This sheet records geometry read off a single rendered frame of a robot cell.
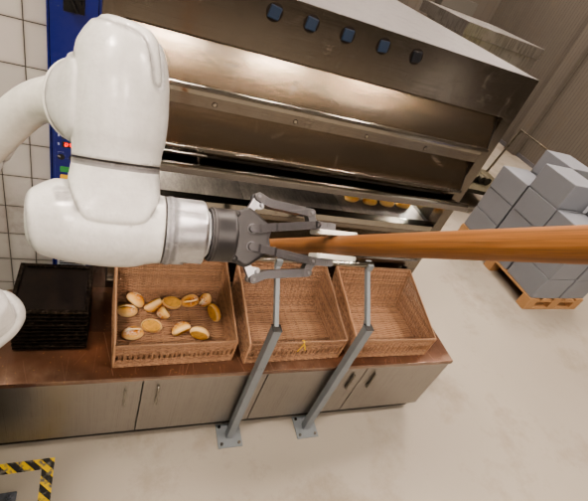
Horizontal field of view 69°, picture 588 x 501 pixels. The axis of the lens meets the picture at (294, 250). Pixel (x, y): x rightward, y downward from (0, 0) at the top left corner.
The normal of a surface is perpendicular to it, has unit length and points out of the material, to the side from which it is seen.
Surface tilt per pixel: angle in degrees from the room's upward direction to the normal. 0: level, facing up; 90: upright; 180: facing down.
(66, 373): 0
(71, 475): 0
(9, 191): 90
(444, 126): 70
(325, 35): 90
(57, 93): 74
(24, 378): 0
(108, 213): 56
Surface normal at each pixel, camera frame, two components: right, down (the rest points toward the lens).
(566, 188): -0.90, -0.04
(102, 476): 0.31, -0.75
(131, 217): 0.53, 0.08
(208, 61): 0.36, 0.37
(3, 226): 0.26, 0.66
